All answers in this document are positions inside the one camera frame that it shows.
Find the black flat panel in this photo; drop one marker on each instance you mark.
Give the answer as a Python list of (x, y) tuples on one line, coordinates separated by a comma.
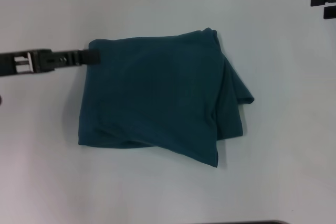
[(260, 222)]

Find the teal t-shirt with beige print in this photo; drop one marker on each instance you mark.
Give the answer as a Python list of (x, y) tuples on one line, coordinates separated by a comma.
[(157, 98)]

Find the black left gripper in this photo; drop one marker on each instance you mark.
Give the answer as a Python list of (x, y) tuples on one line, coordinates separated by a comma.
[(39, 61)]

